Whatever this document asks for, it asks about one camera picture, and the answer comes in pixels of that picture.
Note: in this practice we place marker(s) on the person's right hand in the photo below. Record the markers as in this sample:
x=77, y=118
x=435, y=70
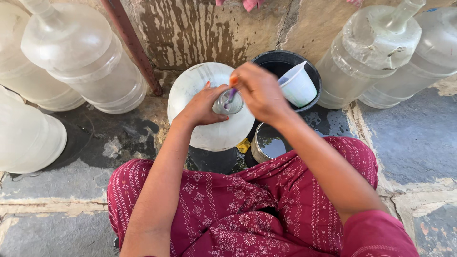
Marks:
x=262, y=94

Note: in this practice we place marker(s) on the pink cloth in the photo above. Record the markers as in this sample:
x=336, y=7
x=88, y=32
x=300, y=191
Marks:
x=250, y=4

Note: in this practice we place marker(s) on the purple orange brush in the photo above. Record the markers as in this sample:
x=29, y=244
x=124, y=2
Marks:
x=231, y=93

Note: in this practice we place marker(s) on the large clear water jug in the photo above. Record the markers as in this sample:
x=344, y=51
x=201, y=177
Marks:
x=371, y=50
x=85, y=57
x=25, y=135
x=210, y=107
x=425, y=60
x=21, y=67

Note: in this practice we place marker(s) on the white plastic mug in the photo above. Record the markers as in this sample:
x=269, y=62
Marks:
x=298, y=85

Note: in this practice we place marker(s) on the yellow scrub sponge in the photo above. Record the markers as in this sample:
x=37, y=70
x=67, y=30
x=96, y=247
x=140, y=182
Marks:
x=244, y=145

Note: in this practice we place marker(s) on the maroon printed trousers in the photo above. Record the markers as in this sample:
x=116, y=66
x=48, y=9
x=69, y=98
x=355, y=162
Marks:
x=250, y=210

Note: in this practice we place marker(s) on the black plastic bucket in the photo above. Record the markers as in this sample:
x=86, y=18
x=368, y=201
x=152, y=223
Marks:
x=285, y=76

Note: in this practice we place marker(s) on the rusty brown metal pipe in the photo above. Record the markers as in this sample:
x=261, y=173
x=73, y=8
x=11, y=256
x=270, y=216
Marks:
x=134, y=46

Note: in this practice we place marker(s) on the steel pot with water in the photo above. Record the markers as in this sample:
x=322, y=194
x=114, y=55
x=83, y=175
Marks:
x=269, y=144

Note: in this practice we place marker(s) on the person's left hand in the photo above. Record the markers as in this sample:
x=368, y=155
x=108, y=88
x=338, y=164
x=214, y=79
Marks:
x=200, y=107

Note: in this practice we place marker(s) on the person's right fingers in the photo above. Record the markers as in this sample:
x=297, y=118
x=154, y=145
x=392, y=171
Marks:
x=238, y=76

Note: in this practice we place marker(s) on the maroon sleeve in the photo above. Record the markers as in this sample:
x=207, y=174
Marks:
x=378, y=235

